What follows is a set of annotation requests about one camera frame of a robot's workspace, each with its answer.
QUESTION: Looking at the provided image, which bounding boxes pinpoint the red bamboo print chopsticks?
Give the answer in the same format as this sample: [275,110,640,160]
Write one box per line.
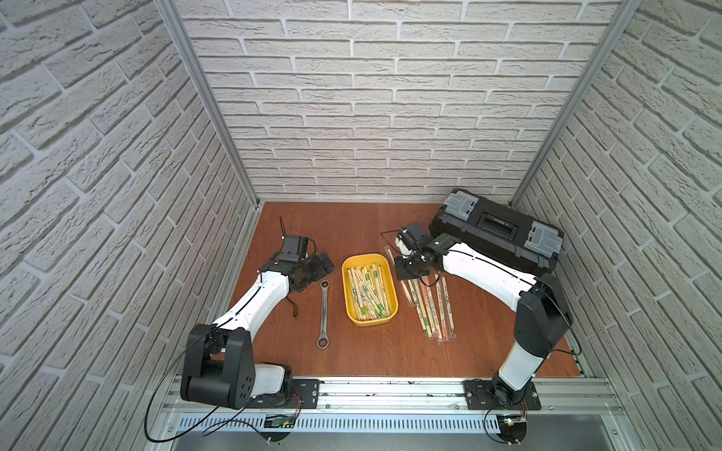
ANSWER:
[440,274,456,338]

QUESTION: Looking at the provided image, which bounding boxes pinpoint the aluminium mounting rail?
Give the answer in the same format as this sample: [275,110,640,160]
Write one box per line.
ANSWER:
[150,377,631,439]

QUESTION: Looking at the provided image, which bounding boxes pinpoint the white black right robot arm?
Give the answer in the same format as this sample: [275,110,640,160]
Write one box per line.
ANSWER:
[395,227,573,405]

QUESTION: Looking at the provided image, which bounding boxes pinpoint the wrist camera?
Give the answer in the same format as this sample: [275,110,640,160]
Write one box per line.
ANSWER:
[396,221,432,256]
[278,235,309,263]

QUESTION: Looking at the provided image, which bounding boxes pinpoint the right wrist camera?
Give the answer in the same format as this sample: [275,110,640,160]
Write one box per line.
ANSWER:
[396,221,432,256]

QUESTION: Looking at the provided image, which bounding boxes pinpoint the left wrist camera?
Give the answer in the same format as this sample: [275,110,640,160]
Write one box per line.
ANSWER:
[278,235,309,263]

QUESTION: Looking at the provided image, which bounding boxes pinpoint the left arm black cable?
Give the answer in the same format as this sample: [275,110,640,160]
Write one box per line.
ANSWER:
[142,331,227,443]

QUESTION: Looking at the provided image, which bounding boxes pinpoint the green chopsticks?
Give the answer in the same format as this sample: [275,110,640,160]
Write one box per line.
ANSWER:
[420,276,442,341]

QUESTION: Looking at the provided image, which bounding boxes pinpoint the black plastic toolbox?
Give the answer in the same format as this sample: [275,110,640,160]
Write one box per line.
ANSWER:
[430,188,565,275]

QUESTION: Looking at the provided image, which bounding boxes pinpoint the yellow plastic storage box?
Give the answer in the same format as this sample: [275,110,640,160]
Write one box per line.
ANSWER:
[341,254,399,327]

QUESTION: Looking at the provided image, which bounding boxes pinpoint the panda chopsticks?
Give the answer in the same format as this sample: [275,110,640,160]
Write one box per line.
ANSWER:
[385,245,417,307]

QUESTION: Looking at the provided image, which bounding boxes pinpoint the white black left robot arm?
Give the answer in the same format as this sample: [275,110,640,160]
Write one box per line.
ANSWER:
[180,253,334,410]

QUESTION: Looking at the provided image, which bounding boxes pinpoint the red striped chopsticks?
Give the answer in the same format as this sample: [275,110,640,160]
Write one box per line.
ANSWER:
[435,280,449,342]

